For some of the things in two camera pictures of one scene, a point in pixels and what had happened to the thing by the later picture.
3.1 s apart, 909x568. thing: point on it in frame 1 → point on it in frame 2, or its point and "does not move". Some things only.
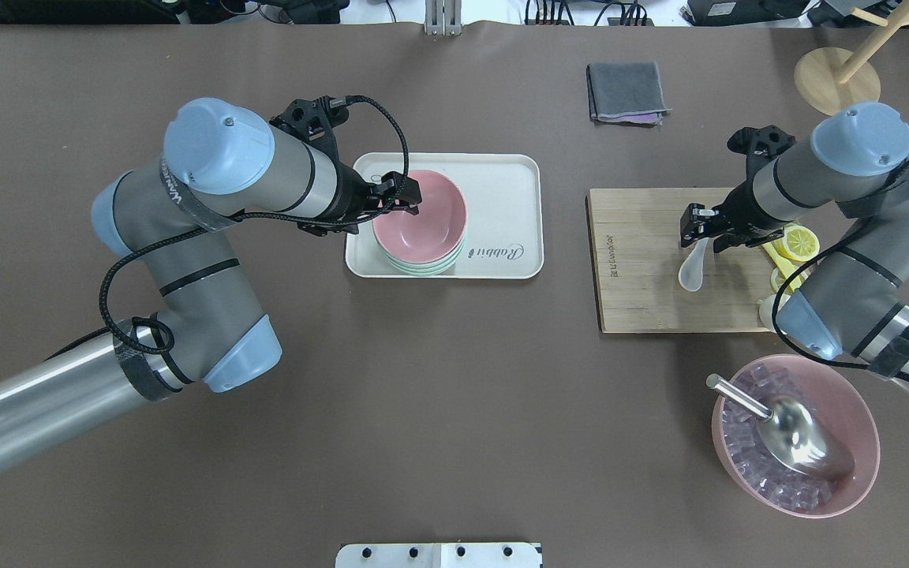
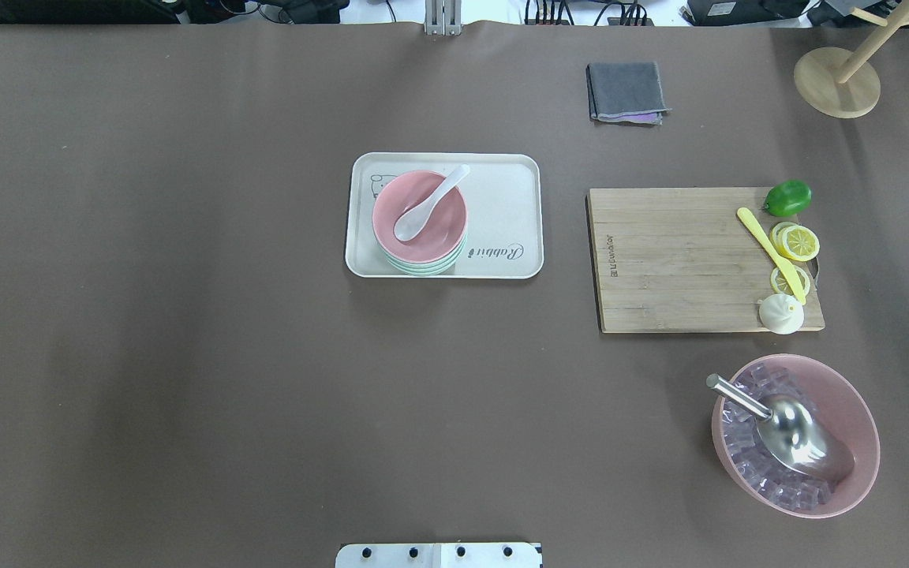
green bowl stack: (427, 269) does not move
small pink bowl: (434, 235) does not move
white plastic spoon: (690, 274) → (409, 223)
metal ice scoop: (794, 433) does not move
